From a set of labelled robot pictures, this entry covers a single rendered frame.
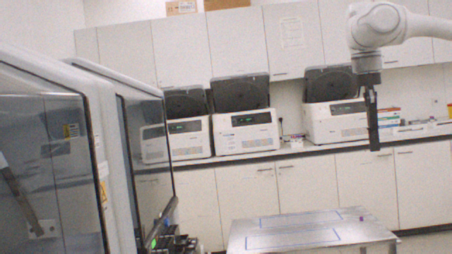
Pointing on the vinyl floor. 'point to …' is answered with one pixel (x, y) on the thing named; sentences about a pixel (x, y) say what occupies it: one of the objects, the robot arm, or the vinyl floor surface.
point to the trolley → (309, 232)
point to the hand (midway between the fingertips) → (373, 140)
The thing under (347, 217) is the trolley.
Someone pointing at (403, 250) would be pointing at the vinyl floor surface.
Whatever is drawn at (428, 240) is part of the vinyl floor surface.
